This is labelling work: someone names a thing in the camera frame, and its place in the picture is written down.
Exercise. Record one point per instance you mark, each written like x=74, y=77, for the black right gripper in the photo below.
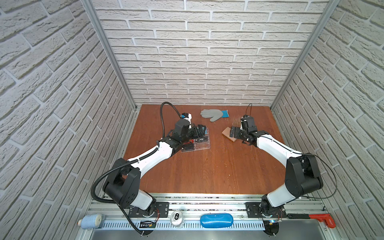
x=237, y=130

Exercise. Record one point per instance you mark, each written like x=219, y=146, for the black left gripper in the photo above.
x=202, y=130

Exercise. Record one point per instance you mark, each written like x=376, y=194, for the clear acrylic card display stand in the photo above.
x=198, y=144

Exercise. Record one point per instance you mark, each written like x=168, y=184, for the beige leather card holder wallet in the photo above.
x=226, y=132

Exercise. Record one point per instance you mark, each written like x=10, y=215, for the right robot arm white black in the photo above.
x=302, y=174

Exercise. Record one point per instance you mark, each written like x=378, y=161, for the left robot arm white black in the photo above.
x=122, y=185

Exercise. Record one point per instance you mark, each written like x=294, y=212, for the grey blue work glove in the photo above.
x=214, y=114

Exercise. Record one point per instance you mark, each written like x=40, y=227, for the silver can top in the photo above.
x=177, y=219

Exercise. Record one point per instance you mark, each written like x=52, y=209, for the blue oval case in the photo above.
x=215, y=221

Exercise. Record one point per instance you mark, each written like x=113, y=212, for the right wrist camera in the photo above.
x=248, y=124

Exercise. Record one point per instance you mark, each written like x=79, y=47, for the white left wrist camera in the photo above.
x=188, y=117

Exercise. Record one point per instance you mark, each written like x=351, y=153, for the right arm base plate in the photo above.
x=264, y=210

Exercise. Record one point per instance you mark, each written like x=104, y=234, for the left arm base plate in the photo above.
x=159, y=208

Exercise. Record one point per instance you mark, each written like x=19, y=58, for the red black handled tool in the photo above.
x=323, y=218

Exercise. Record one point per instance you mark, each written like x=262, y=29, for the aluminium frame rail right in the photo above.
x=323, y=20

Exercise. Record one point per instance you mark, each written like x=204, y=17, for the aluminium frame rail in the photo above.
x=96, y=22
x=323, y=20

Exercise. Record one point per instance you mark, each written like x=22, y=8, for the aluminium frame rail left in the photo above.
x=96, y=22

